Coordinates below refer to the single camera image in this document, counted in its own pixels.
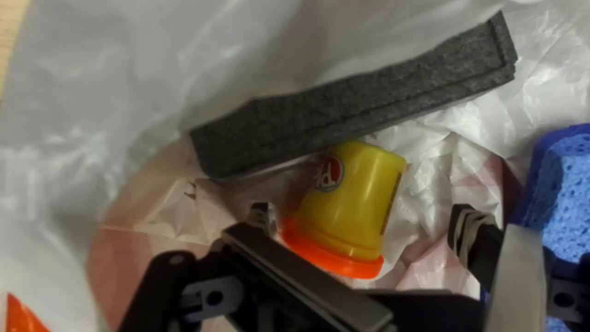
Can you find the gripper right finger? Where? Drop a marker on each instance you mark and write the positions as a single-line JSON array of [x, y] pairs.
[[518, 277]]

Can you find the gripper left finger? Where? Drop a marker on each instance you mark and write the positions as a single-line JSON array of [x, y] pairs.
[[306, 269]]

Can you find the yellow cup with orange lid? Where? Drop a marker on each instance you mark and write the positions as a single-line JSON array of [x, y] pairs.
[[356, 203]]

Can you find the blue sponge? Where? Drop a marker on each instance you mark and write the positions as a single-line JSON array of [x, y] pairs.
[[564, 190]]

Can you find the black foam block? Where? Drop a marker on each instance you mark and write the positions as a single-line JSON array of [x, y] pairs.
[[343, 111]]

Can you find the white orange striped plastic bag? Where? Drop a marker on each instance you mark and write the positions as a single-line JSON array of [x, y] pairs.
[[122, 122]]

